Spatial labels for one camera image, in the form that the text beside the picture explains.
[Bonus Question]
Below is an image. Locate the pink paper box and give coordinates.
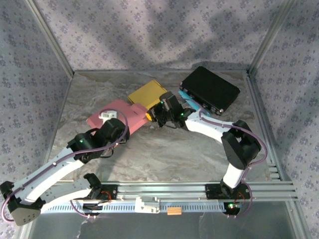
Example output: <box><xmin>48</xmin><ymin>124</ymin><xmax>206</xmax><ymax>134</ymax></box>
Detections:
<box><xmin>86</xmin><ymin>99</ymin><xmax>148</xmax><ymax>135</ymax></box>

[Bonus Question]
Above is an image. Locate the yellow paper box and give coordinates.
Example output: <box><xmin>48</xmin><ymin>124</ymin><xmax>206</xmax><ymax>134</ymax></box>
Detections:
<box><xmin>127</xmin><ymin>80</ymin><xmax>168</xmax><ymax>111</ymax></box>

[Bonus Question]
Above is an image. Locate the black hard case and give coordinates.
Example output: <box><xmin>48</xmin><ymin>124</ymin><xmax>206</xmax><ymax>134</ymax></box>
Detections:
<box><xmin>179</xmin><ymin>66</ymin><xmax>241</xmax><ymax>117</ymax></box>

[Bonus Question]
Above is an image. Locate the black controller board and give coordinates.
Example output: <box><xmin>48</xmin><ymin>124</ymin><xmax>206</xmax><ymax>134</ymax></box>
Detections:
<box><xmin>82</xmin><ymin>203</ymin><xmax>105</xmax><ymax>216</ymax></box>

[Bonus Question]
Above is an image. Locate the grey metal base panel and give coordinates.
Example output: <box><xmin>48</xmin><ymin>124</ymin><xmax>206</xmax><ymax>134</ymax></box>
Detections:
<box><xmin>19</xmin><ymin>200</ymin><xmax>309</xmax><ymax>239</ymax></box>

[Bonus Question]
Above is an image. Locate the circuit board with green light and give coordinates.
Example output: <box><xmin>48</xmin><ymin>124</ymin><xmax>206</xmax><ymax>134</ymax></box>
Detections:
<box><xmin>223</xmin><ymin>202</ymin><xmax>244</xmax><ymax>216</ymax></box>

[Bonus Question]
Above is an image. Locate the aluminium side rail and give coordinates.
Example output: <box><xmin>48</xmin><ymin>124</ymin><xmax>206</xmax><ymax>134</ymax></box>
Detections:
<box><xmin>245</xmin><ymin>71</ymin><xmax>292</xmax><ymax>182</ymax></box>
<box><xmin>37</xmin><ymin>72</ymin><xmax>75</xmax><ymax>182</ymax></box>

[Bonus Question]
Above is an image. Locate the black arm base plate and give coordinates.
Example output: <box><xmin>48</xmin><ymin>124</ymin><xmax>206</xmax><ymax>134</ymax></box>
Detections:
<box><xmin>84</xmin><ymin>183</ymin><xmax>118</xmax><ymax>200</ymax></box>
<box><xmin>204</xmin><ymin>183</ymin><xmax>251</xmax><ymax>200</ymax></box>

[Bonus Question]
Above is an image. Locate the aluminium rail beam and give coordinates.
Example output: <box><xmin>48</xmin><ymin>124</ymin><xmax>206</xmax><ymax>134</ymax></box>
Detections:
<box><xmin>44</xmin><ymin>181</ymin><xmax>299</xmax><ymax>201</ymax></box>

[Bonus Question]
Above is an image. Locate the white plastic bracket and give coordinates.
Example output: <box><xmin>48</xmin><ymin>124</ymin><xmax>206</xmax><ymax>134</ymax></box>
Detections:
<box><xmin>134</xmin><ymin>196</ymin><xmax>160</xmax><ymax>214</ymax></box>

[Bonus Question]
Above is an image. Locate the white slotted cable duct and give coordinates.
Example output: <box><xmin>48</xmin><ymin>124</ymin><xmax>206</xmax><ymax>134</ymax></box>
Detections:
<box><xmin>42</xmin><ymin>202</ymin><xmax>227</xmax><ymax>214</ymax></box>

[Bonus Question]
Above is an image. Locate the aluminium frame post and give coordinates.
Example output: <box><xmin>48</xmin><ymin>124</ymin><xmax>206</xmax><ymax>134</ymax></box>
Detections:
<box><xmin>248</xmin><ymin>0</ymin><xmax>298</xmax><ymax>75</ymax></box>
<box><xmin>24</xmin><ymin>0</ymin><xmax>75</xmax><ymax>75</ymax></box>

